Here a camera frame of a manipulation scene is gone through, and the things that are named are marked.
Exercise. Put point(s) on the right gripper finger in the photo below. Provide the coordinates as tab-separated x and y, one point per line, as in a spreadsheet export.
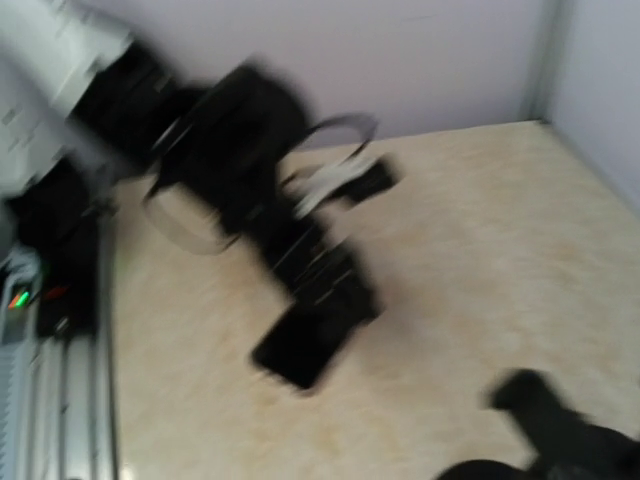
565	444

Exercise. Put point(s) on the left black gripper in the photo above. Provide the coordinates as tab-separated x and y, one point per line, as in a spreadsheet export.
315	271

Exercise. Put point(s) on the phone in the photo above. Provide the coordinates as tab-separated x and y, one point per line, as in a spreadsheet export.
299	348

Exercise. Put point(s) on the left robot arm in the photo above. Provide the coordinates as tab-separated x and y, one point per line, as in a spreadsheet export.
223	141

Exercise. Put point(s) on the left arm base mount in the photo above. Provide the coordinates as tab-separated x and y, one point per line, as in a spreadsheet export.
56	217

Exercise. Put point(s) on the left aluminium frame post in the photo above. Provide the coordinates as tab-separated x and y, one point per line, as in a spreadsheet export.
545	60

